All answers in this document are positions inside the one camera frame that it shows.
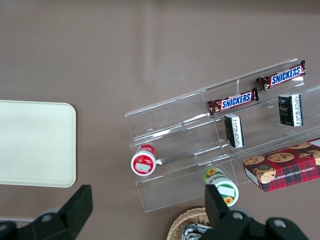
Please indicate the small black chocolate box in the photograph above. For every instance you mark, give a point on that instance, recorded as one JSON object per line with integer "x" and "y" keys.
{"x": 233, "y": 131}
{"x": 290, "y": 110}

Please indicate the beige plastic tray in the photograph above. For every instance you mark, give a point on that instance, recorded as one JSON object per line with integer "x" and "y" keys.
{"x": 35, "y": 142}

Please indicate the clear acrylic stepped shelf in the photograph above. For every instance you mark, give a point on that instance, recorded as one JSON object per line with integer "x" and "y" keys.
{"x": 175, "y": 130}

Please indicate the silver foil container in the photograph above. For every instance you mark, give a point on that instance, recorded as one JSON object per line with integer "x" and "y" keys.
{"x": 193, "y": 231}

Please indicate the green sunflower yogurt cup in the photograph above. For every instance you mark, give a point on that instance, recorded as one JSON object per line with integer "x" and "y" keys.
{"x": 225, "y": 187}

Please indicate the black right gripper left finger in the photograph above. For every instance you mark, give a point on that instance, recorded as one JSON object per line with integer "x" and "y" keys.
{"x": 75, "y": 207}

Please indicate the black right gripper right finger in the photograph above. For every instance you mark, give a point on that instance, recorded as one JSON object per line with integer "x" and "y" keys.
{"x": 215, "y": 210}

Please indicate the red plaid cookie box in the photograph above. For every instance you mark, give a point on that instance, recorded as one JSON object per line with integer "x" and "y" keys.
{"x": 287, "y": 167}

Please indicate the red white yogurt cup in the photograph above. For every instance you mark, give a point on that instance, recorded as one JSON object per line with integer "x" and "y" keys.
{"x": 143, "y": 162}

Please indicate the brown Snickers bar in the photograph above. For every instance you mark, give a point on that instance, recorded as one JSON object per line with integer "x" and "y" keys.
{"x": 282, "y": 76}
{"x": 233, "y": 102}

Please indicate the oval light wicker basket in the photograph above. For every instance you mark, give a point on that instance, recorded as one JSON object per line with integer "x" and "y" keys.
{"x": 185, "y": 217}

